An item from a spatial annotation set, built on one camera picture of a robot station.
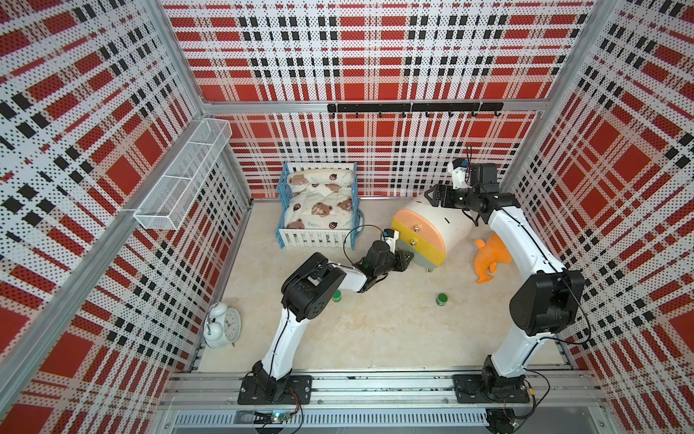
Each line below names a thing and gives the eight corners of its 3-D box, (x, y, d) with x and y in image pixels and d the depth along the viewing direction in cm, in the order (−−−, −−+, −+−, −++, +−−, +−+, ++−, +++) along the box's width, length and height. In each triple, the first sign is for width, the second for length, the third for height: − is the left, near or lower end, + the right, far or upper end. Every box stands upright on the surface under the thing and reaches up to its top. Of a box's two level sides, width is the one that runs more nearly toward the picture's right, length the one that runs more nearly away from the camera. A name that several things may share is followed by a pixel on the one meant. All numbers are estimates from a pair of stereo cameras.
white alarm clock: (218, 351, 83) (197, 338, 73) (229, 318, 90) (211, 301, 79) (236, 351, 83) (218, 338, 73) (246, 317, 90) (231, 301, 79)
